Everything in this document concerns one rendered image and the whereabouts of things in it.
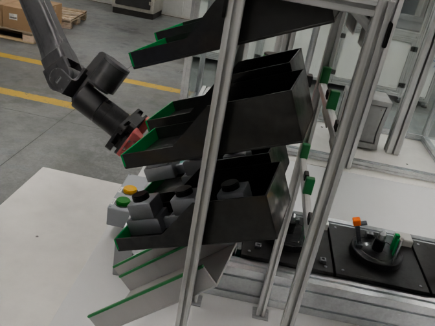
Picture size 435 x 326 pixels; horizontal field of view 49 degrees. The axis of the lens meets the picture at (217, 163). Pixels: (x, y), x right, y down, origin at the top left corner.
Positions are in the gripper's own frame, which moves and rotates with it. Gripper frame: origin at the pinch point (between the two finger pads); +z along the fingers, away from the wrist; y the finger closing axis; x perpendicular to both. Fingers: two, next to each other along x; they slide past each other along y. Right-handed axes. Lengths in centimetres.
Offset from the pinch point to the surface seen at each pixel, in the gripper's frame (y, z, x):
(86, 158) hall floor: 213, -45, 166
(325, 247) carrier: 28, 51, 8
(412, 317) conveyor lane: 15, 74, 2
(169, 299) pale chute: -23.7, 16.9, 7.5
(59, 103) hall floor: 298, -106, 197
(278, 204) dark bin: -19.4, 20.0, -17.6
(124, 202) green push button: 24.4, 0.1, 33.3
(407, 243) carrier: 39, 71, -4
